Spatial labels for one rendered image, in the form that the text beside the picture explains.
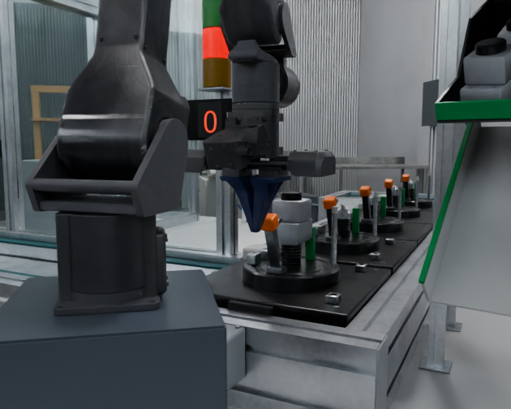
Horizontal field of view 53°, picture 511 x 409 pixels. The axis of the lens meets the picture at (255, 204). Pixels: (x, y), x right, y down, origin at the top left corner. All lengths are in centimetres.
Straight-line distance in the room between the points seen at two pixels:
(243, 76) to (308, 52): 961
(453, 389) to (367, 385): 18
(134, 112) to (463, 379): 56
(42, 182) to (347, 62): 1016
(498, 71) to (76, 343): 47
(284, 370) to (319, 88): 968
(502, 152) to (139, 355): 56
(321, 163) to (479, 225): 21
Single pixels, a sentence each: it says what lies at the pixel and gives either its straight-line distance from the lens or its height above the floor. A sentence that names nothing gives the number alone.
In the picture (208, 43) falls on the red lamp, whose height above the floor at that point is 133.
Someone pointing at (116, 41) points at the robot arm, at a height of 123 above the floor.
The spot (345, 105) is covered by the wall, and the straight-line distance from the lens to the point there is 1034.
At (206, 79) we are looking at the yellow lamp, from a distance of 91.
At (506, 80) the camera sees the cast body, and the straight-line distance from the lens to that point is 60.
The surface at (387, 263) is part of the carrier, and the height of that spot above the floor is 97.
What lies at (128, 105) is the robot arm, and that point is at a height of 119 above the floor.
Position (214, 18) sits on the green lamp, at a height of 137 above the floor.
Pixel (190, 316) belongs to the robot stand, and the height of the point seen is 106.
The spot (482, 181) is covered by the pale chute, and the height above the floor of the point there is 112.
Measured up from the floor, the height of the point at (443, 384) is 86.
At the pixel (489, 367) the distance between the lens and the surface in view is 80.
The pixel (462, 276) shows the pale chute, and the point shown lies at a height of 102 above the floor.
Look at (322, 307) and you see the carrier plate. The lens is 63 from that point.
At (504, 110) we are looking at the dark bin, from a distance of 59.
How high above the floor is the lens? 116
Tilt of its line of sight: 7 degrees down
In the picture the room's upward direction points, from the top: straight up
